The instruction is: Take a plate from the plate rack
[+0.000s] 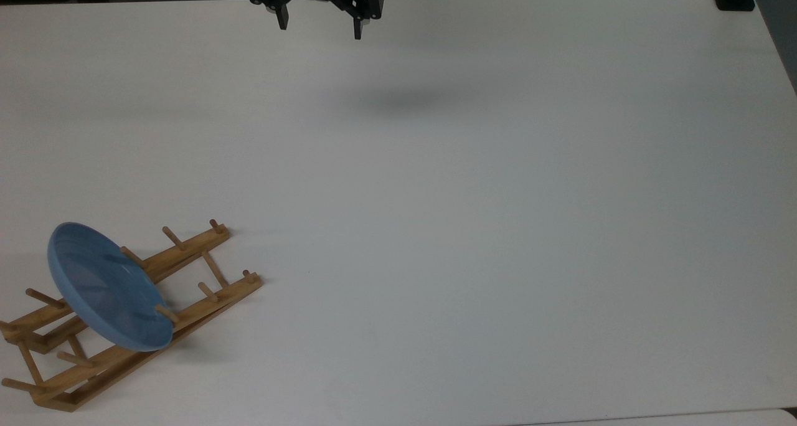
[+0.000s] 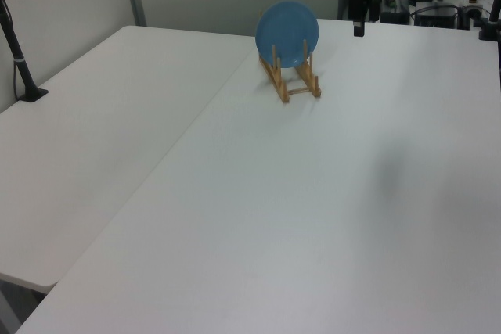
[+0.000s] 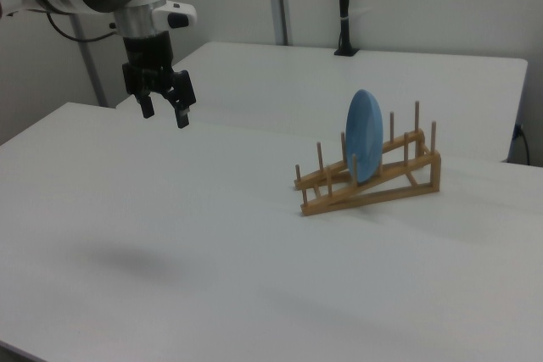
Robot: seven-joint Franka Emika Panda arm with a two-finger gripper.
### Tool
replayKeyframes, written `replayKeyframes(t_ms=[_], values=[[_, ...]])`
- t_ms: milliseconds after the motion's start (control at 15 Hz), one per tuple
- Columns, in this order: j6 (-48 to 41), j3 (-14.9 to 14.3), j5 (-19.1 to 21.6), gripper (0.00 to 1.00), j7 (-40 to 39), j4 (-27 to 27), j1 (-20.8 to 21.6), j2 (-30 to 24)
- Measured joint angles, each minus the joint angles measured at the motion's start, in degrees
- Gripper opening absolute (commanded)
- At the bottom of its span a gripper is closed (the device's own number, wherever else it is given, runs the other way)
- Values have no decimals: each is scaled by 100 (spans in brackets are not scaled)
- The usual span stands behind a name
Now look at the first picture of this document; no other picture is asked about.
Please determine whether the white adjacent table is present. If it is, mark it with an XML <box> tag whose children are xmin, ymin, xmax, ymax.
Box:
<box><xmin>517</xmin><ymin>407</ymin><xmax>797</xmax><ymax>426</ymax></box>

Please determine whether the wooden plate rack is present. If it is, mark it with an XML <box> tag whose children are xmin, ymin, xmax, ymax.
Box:
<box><xmin>0</xmin><ymin>219</ymin><xmax>263</xmax><ymax>413</ymax></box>

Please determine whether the blue round plate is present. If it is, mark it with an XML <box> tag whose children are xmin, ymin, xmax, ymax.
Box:
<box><xmin>47</xmin><ymin>222</ymin><xmax>174</xmax><ymax>353</ymax></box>

